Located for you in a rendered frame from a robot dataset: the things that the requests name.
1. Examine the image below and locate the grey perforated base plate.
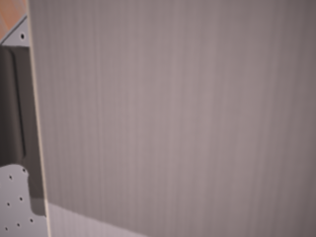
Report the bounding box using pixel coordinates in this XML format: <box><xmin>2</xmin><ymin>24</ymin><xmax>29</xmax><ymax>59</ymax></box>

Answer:
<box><xmin>0</xmin><ymin>12</ymin><xmax>48</xmax><ymax>237</ymax></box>

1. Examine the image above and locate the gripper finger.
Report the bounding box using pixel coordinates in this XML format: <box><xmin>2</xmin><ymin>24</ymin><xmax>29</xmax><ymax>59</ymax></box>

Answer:
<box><xmin>0</xmin><ymin>45</ymin><xmax>46</xmax><ymax>216</ymax></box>

